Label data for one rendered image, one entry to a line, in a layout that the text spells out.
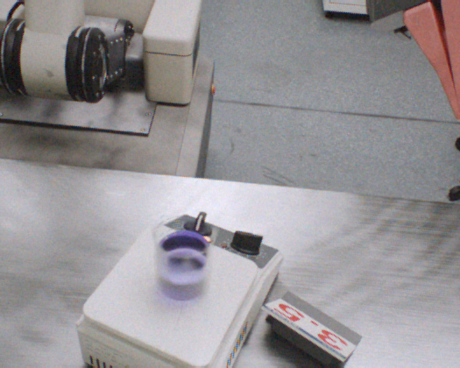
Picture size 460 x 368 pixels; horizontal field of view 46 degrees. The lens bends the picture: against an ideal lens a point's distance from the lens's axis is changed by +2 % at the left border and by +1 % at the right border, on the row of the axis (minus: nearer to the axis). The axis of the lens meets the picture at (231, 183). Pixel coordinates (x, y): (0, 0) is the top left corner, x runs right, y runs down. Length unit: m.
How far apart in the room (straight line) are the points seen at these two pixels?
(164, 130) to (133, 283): 0.98
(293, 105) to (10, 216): 1.70
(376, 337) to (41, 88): 0.92
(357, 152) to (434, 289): 1.44
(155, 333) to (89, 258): 0.19
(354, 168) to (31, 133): 1.12
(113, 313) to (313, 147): 1.63
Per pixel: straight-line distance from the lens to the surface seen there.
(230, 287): 0.48
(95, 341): 0.49
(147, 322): 0.46
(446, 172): 2.11
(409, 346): 0.60
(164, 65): 1.46
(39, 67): 1.24
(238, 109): 2.18
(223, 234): 0.59
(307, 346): 0.55
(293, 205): 0.69
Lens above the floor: 1.23
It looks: 42 degrees down
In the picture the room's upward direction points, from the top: 6 degrees clockwise
